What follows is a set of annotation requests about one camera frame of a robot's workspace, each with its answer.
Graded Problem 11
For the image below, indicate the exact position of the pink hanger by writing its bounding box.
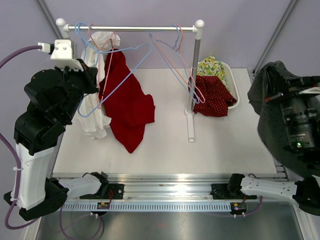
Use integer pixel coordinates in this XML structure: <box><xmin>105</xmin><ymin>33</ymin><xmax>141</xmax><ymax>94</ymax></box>
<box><xmin>89</xmin><ymin>30</ymin><xmax>120</xmax><ymax>103</ymax></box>
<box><xmin>151</xmin><ymin>24</ymin><xmax>206</xmax><ymax>105</ymax></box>

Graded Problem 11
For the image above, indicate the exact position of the white skirt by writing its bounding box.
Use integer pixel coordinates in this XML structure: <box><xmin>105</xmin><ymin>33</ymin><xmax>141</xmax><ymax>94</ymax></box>
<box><xmin>76</xmin><ymin>47</ymin><xmax>112</xmax><ymax>139</ymax></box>

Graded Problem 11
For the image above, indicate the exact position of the plain red skirt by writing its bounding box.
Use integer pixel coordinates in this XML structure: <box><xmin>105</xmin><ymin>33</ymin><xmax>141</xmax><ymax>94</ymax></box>
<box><xmin>98</xmin><ymin>48</ymin><xmax>156</xmax><ymax>154</ymax></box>

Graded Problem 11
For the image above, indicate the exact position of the lemon print skirt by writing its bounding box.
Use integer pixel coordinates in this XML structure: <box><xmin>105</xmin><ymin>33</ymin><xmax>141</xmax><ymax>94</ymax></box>
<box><xmin>197</xmin><ymin>55</ymin><xmax>228</xmax><ymax>87</ymax></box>

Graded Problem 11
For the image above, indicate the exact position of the red polka dot skirt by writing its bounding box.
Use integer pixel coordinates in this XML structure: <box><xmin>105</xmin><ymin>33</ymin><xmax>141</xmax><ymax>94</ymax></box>
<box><xmin>193</xmin><ymin>75</ymin><xmax>237</xmax><ymax>118</ymax></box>

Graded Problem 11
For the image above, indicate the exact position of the dark grey dotted skirt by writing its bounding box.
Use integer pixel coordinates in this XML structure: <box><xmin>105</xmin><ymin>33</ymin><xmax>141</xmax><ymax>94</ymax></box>
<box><xmin>247</xmin><ymin>60</ymin><xmax>320</xmax><ymax>178</ymax></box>

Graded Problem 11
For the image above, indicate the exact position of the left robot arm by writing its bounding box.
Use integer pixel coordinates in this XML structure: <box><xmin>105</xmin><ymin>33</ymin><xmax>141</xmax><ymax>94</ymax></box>
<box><xmin>4</xmin><ymin>60</ymin><xmax>109</xmax><ymax>221</ymax></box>

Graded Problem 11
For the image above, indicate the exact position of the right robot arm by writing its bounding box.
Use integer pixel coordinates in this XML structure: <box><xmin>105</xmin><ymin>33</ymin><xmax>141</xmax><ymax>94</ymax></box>
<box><xmin>226</xmin><ymin>70</ymin><xmax>320</xmax><ymax>216</ymax></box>

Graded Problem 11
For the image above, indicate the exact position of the white clothes rack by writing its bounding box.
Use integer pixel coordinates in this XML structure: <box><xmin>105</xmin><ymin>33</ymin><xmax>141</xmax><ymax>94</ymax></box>
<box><xmin>55</xmin><ymin>18</ymin><xmax>205</xmax><ymax>143</ymax></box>

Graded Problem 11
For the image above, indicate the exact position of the white perforated basket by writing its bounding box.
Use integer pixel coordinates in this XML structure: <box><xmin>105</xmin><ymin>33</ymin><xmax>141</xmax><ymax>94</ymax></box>
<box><xmin>196</xmin><ymin>61</ymin><xmax>240</xmax><ymax>111</ymax></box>

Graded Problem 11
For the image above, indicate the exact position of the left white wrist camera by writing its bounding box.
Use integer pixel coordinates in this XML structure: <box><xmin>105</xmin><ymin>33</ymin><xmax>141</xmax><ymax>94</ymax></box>
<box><xmin>37</xmin><ymin>39</ymin><xmax>84</xmax><ymax>72</ymax></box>

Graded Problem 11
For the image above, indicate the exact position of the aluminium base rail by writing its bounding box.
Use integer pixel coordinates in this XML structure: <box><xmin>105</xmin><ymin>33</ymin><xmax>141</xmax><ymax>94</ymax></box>
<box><xmin>51</xmin><ymin>173</ymin><xmax>305</xmax><ymax>201</ymax></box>

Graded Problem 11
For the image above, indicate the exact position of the white slotted cable duct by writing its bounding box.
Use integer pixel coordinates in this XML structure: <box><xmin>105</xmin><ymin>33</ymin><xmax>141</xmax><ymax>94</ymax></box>
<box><xmin>62</xmin><ymin>201</ymin><xmax>231</xmax><ymax>212</ymax></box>

